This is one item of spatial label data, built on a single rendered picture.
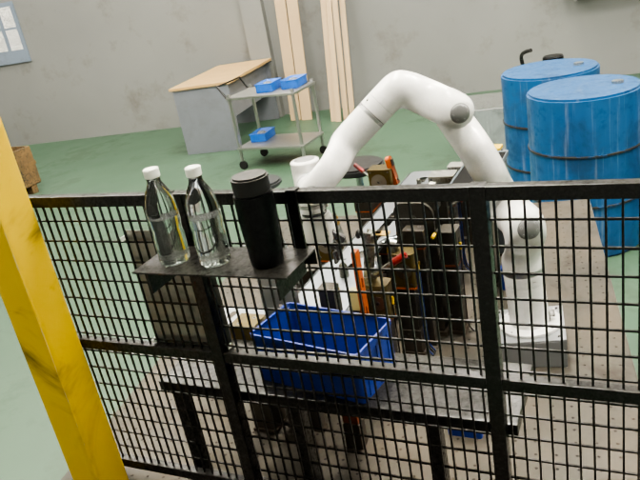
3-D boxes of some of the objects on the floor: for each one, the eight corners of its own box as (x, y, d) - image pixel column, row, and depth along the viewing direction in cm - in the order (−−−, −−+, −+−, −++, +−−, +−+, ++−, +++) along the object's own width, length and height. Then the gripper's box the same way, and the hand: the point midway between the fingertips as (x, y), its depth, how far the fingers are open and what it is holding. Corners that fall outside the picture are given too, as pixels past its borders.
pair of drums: (622, 181, 523) (621, 48, 485) (651, 257, 404) (653, 89, 366) (509, 189, 549) (500, 63, 511) (506, 263, 429) (493, 107, 392)
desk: (282, 117, 964) (270, 57, 933) (244, 150, 826) (229, 81, 795) (230, 123, 988) (218, 65, 957) (185, 155, 850) (168, 90, 819)
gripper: (282, 213, 200) (292, 267, 207) (335, 212, 193) (345, 268, 199) (292, 204, 206) (303, 255, 213) (345, 203, 199) (354, 256, 205)
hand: (323, 258), depth 206 cm, fingers open, 8 cm apart
